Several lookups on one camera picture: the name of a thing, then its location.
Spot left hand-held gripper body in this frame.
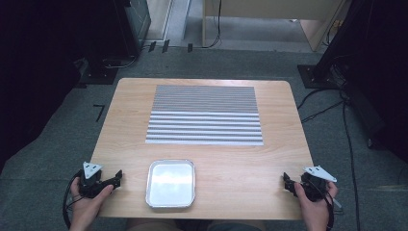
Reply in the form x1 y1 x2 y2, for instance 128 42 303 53
78 161 112 198

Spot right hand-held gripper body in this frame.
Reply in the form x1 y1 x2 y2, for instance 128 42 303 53
299 165 338 203

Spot person's left hand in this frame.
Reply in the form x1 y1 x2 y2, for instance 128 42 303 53
69 176 115 231

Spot person's right hand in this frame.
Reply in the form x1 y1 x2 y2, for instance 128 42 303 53
293 181 340 231

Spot silver aluminium foil tray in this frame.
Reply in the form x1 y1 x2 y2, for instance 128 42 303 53
145 159 196 209

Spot grey white striped placemat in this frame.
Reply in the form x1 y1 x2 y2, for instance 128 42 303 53
144 85 265 146

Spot black stand base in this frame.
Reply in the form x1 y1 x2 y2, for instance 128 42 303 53
75 57 120 90
296 64 342 90

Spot dark glass cabinet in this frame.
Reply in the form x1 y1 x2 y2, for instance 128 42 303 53
122 0 152 58

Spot light wooden desk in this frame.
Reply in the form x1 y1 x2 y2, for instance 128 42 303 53
201 0 350 53

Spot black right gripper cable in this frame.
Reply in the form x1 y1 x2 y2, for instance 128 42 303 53
317 184 337 231

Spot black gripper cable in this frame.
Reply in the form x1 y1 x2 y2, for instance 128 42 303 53
62 169 84 231
317 184 337 231

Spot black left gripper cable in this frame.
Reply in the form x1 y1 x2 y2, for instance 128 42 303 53
62 169 84 231

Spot black floor cable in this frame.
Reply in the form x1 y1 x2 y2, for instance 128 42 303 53
296 87 342 111
300 99 344 124
340 90 362 231

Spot black hanging cable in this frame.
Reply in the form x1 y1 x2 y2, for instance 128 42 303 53
202 0 223 50

